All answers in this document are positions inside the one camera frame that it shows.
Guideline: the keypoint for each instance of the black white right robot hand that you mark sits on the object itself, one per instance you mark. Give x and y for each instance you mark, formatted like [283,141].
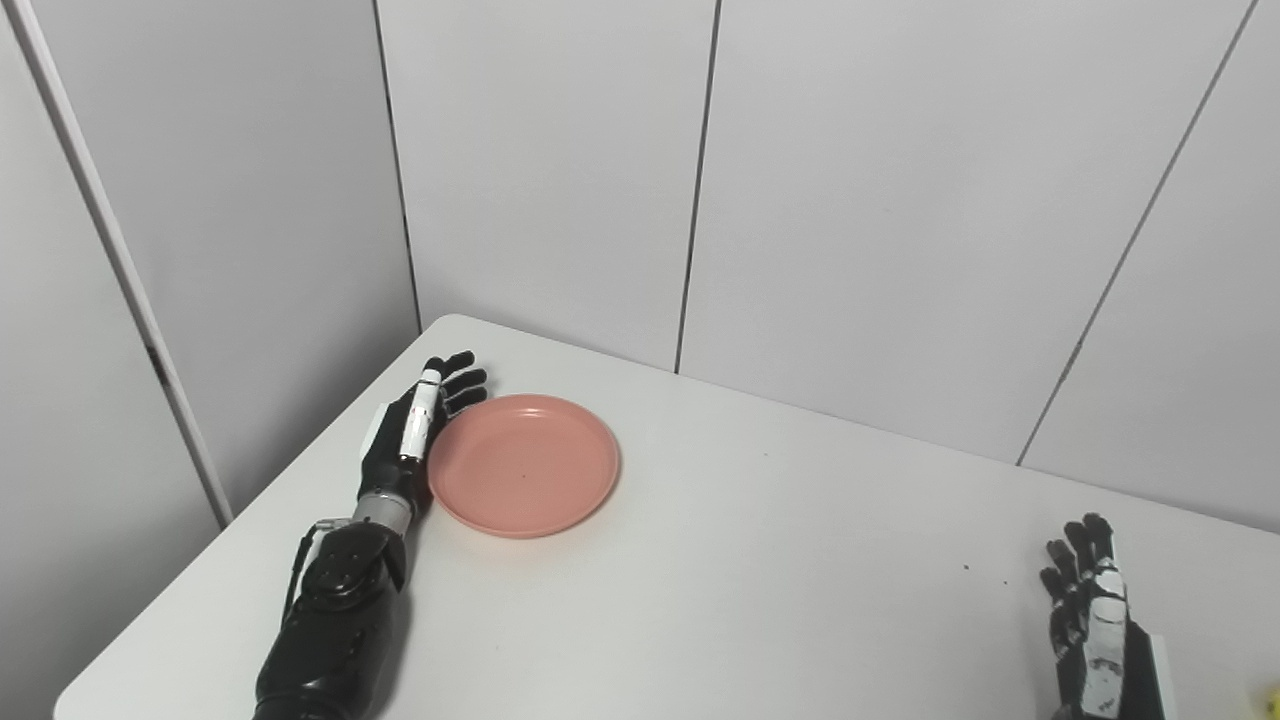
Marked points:
[1100,650]

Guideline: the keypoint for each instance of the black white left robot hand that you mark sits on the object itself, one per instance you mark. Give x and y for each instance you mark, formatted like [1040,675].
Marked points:
[400,450]

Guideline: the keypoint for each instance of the pink round plate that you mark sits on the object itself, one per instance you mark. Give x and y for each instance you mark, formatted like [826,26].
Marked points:
[525,465]

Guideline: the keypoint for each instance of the yellow lemon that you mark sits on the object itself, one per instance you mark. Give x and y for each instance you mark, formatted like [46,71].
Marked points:
[1272,699]

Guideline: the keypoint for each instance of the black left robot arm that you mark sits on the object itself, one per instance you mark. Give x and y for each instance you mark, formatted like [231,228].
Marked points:
[340,620]

